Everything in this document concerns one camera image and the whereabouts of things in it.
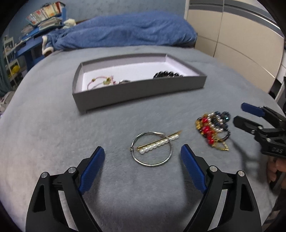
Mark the red gold bead jewelry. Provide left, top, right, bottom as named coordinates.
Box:
left=195, top=111, right=231, bottom=151

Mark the silver bangle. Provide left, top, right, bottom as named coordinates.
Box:
left=129, top=132, right=173, bottom=167

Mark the pearl bar hair clip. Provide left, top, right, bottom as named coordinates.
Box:
left=136, top=130, right=182, bottom=154

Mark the pink string bracelet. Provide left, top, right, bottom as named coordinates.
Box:
left=86, top=75, right=117, bottom=90

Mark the black large bead bracelet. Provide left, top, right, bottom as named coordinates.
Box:
left=153, top=70, right=184, bottom=79

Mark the person's right hand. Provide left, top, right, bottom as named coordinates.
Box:
left=267, top=157, right=285, bottom=183

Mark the beige wardrobe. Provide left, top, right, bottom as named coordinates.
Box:
left=184, top=1, right=285, bottom=92

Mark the grey shallow cardboard box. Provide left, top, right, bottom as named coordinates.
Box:
left=72, top=53, right=206, bottom=112

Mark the teal curtain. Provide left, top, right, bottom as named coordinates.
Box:
left=0, top=44, right=12, bottom=97

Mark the white storage rack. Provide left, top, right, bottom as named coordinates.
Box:
left=3, top=35, right=23, bottom=90

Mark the blue fleece blanket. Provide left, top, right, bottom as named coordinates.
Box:
left=42, top=11, right=197, bottom=55

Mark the white plush toy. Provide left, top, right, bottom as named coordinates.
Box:
left=63, top=18, right=76, bottom=29

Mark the blue shelf desk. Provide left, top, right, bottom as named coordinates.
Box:
left=16, top=8, right=66, bottom=70

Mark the row of books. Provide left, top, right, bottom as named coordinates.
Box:
left=26, top=1, right=65, bottom=26

